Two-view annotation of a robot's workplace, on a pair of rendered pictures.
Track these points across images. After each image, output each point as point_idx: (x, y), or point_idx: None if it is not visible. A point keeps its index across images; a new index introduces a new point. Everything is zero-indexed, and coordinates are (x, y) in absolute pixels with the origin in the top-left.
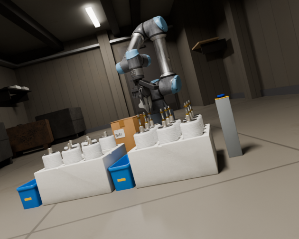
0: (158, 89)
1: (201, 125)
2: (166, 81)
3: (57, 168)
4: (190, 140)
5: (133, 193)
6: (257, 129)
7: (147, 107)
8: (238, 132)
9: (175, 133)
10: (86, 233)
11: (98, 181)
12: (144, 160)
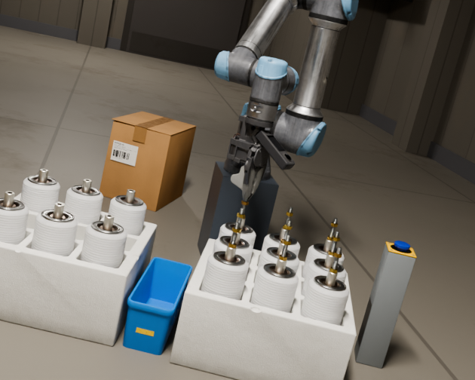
0: (271, 131)
1: None
2: (297, 126)
3: (18, 249)
4: (319, 327)
5: (163, 375)
6: (413, 292)
7: (249, 191)
8: (375, 277)
9: (292, 295)
10: None
11: (96, 316)
12: (212, 321)
